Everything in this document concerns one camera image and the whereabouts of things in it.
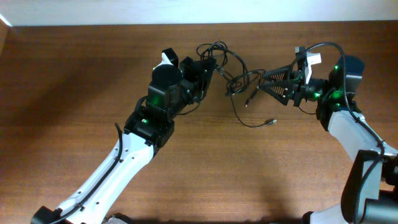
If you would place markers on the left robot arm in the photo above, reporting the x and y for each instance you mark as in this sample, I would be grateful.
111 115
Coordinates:
174 85

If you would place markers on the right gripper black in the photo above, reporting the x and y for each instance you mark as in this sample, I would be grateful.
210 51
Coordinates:
294 88

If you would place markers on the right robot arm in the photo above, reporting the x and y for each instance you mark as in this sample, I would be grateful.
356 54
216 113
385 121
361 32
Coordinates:
370 194

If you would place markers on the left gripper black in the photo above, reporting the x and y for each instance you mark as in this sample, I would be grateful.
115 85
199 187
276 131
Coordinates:
203 76

